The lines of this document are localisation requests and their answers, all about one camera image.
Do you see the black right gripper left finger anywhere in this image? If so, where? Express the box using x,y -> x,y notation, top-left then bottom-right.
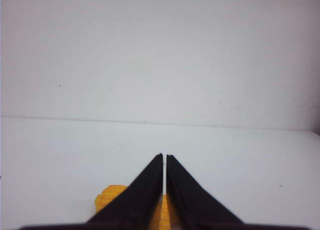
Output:
88,153 -> 163,225

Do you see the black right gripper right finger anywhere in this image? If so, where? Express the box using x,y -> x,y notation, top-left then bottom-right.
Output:
166,154 -> 244,225

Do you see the yellow toy corn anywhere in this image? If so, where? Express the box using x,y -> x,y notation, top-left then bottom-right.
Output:
94,185 -> 179,230

